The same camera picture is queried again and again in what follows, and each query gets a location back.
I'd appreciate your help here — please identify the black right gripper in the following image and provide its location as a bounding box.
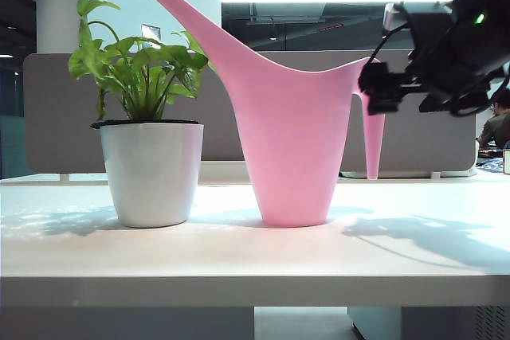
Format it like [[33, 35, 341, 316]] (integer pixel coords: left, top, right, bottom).
[[358, 31, 510, 116]]

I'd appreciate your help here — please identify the pink plastic watering can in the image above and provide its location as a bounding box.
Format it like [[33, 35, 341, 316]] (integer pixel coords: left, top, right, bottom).
[[132, 0, 386, 229]]

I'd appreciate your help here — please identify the black inner plant pot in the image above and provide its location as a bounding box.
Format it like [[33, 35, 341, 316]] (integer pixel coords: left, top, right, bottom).
[[90, 118, 201, 131]]

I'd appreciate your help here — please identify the green leafy plant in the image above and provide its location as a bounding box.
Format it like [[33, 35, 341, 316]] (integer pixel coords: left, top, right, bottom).
[[68, 0, 218, 123]]

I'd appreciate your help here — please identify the gray fabric desk divider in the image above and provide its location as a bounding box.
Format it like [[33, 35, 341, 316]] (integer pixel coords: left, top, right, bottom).
[[22, 49, 478, 176]]

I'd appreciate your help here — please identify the seated person in background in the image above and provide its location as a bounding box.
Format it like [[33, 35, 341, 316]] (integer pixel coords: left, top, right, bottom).
[[477, 88, 510, 150]]

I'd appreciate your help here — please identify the paper sign on pillar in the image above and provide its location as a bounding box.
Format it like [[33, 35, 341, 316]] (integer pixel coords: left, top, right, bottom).
[[140, 24, 163, 43]]

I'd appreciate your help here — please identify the gray vented cabinet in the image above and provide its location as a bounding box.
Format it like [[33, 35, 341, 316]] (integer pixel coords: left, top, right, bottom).
[[347, 307, 510, 340]]

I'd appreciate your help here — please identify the white plastic flower pot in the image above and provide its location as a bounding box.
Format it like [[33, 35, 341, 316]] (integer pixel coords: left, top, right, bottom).
[[99, 123, 206, 229]]

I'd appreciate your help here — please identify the white round pillar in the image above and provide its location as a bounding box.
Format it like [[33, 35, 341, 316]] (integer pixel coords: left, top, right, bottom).
[[35, 0, 88, 55]]

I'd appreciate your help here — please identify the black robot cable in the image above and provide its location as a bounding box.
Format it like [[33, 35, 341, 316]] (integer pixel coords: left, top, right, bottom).
[[369, 21, 410, 65], [447, 76, 510, 118]]

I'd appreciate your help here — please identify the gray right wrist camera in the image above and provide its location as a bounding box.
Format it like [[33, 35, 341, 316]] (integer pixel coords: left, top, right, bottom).
[[382, 2, 453, 39]]

